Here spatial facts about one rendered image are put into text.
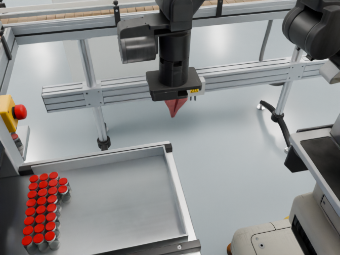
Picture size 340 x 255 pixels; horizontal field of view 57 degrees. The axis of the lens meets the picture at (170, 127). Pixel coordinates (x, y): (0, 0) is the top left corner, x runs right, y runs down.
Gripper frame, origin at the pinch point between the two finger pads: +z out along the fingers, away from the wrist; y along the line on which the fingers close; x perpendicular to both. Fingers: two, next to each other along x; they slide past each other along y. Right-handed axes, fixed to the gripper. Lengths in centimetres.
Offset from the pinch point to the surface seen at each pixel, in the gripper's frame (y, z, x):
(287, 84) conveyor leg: -91, 68, -86
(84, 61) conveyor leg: 24, 39, -86
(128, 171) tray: 10.8, 20.2, -1.8
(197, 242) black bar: -1.2, 18.0, 21.3
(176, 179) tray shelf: -0.9, 20.2, 3.1
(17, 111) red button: 36.1, 8.1, -16.3
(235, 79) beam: -56, 59, -85
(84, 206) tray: 22.2, 20.3, 6.6
